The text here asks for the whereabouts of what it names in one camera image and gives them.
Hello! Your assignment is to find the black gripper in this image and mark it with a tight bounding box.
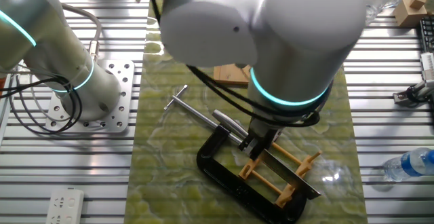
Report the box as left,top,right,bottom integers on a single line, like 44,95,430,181
238,122,284,161

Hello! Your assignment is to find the steel cleaver knife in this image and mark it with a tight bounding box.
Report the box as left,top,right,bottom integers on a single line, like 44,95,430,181
212,109,322,200

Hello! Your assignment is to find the wooden knife rack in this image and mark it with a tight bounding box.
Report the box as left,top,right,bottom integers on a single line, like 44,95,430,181
238,142,323,209

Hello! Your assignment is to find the black C-clamp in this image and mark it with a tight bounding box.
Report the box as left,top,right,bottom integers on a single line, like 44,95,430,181
163,83,309,224

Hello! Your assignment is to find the bamboo cutting board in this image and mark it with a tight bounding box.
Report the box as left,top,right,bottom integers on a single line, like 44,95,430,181
213,64,252,86

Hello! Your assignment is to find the green marble pattern mat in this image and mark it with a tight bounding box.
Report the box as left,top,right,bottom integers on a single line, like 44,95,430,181
123,0,369,224

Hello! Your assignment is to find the aluminium robot mounting plate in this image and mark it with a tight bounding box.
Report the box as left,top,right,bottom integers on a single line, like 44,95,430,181
45,59,136,133

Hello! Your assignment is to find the clear water bottle blue label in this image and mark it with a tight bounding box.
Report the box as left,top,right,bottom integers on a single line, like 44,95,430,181
382,147,434,183

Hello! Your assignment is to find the grey handheld tool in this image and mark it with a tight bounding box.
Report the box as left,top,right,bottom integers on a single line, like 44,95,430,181
420,52,434,81

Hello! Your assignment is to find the white power strip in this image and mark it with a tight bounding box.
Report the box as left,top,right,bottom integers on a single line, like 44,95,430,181
45,188,85,224

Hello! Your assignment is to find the black keyboard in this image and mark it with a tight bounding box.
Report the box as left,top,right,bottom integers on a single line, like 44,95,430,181
418,16,434,54

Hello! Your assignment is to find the small camera on bracket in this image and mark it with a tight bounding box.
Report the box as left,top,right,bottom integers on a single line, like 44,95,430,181
393,79,434,109

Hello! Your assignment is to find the black base cable bundle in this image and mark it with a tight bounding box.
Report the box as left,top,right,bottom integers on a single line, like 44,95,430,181
0,71,84,135

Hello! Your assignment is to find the grey braided hose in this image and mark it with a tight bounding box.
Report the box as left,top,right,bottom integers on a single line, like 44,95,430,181
60,3,102,62

